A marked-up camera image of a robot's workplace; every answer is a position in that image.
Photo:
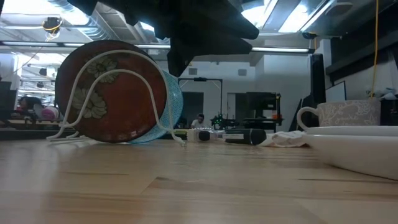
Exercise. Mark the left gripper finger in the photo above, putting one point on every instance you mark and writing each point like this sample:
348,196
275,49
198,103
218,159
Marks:
224,46
230,21

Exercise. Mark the blue patterned plate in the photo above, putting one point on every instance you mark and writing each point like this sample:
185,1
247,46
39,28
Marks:
174,105

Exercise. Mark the red floral plate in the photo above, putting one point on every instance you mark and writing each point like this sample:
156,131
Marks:
130,105

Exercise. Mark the black marker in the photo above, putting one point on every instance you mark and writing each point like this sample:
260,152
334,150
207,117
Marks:
245,137

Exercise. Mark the white ceramic plate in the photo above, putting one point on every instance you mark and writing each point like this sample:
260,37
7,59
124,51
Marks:
357,130
357,155

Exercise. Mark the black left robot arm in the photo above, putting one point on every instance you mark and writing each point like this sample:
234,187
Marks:
124,7

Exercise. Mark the ceiling light strip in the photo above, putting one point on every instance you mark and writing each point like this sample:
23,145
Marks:
280,49

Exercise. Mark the black machine on stand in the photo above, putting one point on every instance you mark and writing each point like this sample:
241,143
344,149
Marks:
262,109

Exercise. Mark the ceiling light panel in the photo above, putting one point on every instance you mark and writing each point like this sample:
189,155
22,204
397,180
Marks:
304,15

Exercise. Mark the person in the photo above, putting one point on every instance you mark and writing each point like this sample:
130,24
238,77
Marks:
29,104
198,121

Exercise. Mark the white striped dish towel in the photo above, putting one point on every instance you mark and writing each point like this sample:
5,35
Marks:
286,139

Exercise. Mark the grey patterned mug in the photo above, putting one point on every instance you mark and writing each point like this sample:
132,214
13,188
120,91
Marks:
348,113

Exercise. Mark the overhead camera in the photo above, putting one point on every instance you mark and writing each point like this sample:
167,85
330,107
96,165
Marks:
52,25

